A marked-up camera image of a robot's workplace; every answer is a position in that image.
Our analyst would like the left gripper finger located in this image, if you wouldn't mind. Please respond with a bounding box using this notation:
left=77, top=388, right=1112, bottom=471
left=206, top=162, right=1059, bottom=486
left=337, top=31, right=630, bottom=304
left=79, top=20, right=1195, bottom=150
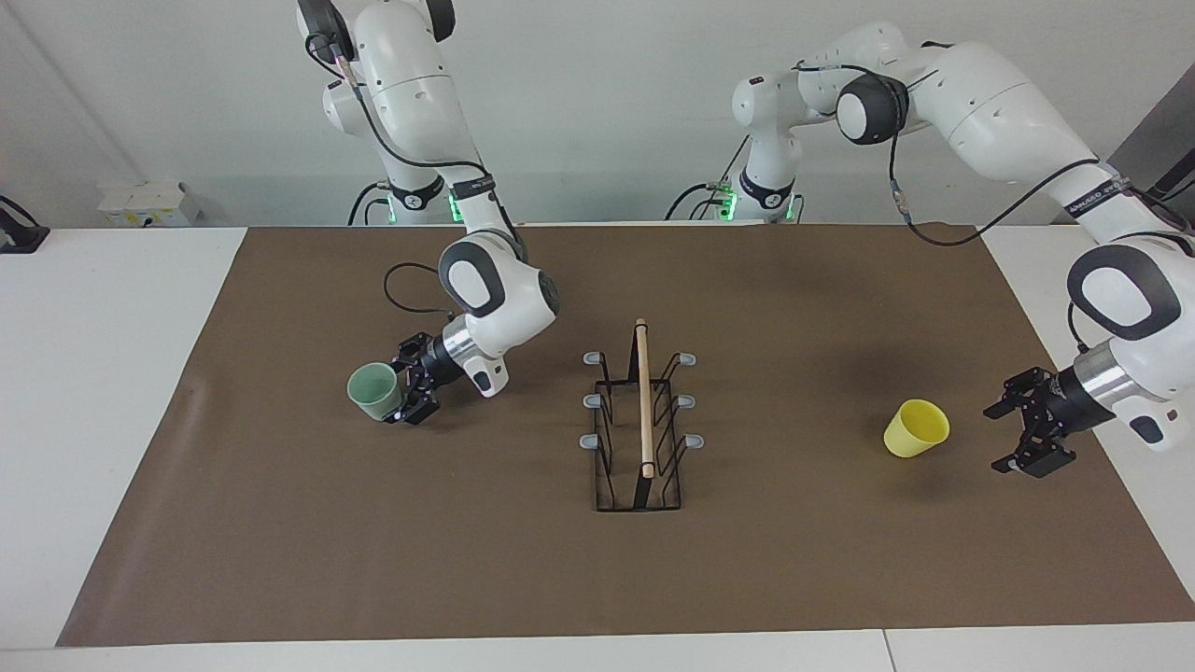
left=982, top=366, right=1047, bottom=420
left=991, top=424, right=1077, bottom=480

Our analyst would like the pale green cup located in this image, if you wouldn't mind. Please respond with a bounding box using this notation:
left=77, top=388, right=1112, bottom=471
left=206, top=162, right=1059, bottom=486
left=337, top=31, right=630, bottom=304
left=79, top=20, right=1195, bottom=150
left=346, top=362, right=405, bottom=423

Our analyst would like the yellow cup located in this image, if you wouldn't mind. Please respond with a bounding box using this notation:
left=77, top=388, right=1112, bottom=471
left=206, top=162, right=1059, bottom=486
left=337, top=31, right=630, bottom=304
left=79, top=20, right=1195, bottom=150
left=883, top=399, right=951, bottom=459

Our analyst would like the brown table mat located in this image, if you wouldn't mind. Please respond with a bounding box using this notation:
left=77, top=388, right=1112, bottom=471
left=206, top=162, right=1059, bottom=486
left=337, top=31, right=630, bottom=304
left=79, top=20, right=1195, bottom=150
left=56, top=224, right=1195, bottom=648

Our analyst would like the black stand pole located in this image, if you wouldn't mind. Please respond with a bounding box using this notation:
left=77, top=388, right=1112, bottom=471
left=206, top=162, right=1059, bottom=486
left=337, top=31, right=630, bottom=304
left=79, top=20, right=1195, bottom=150
left=1134, top=147, right=1195, bottom=211

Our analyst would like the white power strip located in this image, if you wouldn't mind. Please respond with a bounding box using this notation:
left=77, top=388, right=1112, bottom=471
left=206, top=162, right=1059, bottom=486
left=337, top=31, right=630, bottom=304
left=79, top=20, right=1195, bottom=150
left=97, top=181, right=203, bottom=228

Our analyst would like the black table clamp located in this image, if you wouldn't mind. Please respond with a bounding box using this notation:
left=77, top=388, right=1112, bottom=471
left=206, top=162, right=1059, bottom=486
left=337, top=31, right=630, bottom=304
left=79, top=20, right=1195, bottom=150
left=0, top=195, right=50, bottom=255

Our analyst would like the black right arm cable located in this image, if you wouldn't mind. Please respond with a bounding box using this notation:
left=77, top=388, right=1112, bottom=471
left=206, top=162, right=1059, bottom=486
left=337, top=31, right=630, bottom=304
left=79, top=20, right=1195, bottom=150
left=308, top=33, right=524, bottom=324

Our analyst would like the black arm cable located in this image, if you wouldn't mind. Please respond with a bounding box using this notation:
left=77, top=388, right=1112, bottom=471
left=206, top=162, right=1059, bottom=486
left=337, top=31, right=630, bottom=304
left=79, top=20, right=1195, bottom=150
left=308, top=33, right=524, bottom=324
left=792, top=56, right=1195, bottom=249

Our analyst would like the black base cable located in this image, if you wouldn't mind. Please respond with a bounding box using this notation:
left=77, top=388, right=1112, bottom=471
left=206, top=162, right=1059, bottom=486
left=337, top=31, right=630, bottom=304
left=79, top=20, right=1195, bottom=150
left=347, top=180, right=389, bottom=226
left=664, top=135, right=753, bottom=222

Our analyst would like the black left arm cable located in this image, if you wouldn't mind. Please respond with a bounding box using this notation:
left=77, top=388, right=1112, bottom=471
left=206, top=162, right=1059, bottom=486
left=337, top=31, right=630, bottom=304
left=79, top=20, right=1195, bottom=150
left=792, top=56, right=1195, bottom=249

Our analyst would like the black wire rack wooden handle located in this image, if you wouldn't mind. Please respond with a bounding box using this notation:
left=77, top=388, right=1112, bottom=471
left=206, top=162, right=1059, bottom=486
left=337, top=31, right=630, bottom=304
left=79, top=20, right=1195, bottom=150
left=581, top=318, right=706, bottom=513

